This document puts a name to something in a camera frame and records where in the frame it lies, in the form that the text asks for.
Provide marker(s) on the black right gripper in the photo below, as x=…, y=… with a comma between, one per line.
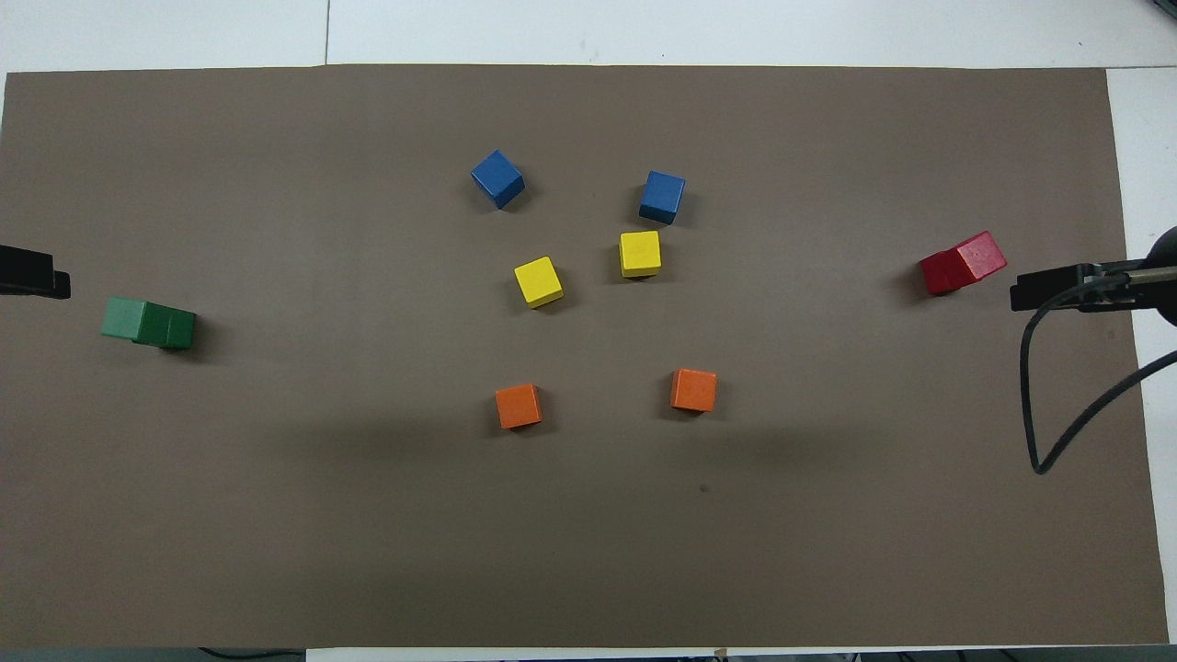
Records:
x=1160, y=276

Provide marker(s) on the red wooden block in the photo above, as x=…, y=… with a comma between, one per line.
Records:
x=936, y=274
x=979, y=256

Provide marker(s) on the green wooden block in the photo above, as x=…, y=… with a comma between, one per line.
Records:
x=124, y=318
x=179, y=329

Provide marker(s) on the orange wooden block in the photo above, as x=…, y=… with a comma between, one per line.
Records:
x=693, y=390
x=519, y=405

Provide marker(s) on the blue wooden block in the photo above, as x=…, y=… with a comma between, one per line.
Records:
x=497, y=178
x=662, y=196

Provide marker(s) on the yellow wooden block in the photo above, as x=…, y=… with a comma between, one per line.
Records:
x=538, y=280
x=640, y=253

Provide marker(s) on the brown table mat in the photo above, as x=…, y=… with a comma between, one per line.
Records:
x=588, y=533

